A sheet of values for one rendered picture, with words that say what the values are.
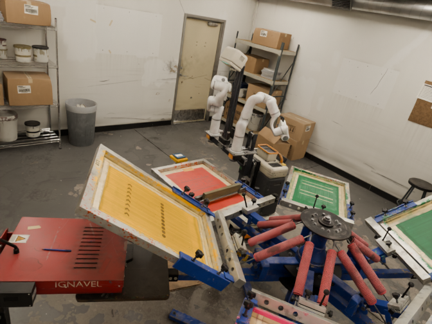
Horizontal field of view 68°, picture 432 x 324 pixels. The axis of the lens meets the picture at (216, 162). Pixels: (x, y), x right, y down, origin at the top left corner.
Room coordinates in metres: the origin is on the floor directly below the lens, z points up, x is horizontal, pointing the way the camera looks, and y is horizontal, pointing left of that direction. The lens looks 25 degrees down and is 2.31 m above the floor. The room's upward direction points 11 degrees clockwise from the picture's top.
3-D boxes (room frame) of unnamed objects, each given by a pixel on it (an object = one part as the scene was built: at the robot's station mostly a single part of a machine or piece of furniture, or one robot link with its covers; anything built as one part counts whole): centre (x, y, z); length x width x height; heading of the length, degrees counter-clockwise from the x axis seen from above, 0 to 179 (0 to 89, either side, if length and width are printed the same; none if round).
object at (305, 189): (2.48, -0.93, 1.05); 1.08 x 0.61 x 0.23; 165
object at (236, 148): (2.82, -0.18, 1.21); 0.16 x 0.13 x 0.15; 124
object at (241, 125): (2.82, -0.17, 1.37); 0.13 x 0.10 x 0.16; 171
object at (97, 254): (1.22, 0.67, 1.06); 0.61 x 0.46 x 0.12; 105
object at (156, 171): (2.34, 0.05, 0.97); 0.79 x 0.58 x 0.04; 45
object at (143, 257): (1.42, -0.06, 0.91); 1.34 x 0.40 x 0.08; 105
